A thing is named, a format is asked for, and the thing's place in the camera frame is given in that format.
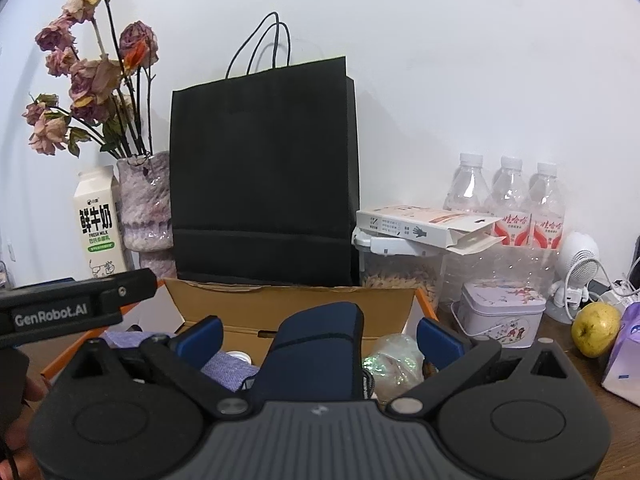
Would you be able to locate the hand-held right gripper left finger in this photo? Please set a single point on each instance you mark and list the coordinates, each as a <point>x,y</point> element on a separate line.
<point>205,340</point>

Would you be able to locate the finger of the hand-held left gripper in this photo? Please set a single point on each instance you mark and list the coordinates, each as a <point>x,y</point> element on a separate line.
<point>130,287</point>

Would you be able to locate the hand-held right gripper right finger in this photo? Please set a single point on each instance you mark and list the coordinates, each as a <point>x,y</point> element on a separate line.
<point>440,342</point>

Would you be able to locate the purple cloth pouch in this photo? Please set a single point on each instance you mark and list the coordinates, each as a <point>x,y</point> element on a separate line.
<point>225,372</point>

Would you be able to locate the bottle with white cap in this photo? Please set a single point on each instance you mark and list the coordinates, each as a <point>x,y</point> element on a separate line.
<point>239,357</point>

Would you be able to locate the iridescent plastic bag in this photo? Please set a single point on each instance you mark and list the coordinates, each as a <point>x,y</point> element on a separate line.
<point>395,365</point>

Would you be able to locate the red cardboard box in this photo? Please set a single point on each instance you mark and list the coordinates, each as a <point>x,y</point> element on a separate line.
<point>300,305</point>

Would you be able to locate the navy blue pouch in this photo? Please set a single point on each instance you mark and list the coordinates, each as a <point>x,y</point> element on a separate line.
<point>315,350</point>

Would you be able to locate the person's left hand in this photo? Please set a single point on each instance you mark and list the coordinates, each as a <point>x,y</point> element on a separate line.
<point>15,435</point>

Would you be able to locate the pale printed tin box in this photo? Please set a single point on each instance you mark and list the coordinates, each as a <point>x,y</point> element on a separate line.
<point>500,315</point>

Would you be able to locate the white green milk carton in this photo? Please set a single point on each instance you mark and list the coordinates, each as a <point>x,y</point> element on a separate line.
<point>100,225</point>

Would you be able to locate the clear food container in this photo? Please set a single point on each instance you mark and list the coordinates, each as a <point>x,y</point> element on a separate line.
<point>395,270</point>

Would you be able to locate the purple mottled vase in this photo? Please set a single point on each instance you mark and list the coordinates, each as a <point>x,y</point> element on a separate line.
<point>145,200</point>

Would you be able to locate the white pink paper box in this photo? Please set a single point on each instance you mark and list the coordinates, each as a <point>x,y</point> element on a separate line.
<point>425,225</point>

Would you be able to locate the yellow apple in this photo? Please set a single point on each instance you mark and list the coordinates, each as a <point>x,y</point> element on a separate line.
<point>597,330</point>

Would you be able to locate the small white desk fan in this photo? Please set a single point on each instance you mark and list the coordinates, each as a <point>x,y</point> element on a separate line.
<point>577,260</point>

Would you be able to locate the purple tissue pack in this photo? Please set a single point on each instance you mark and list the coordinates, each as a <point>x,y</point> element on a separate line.
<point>625,355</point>

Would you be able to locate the black paper bag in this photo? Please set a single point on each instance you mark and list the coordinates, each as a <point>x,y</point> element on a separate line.
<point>265,160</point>

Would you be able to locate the dried pink rose bouquet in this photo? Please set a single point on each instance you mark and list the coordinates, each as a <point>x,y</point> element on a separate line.
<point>95,75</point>

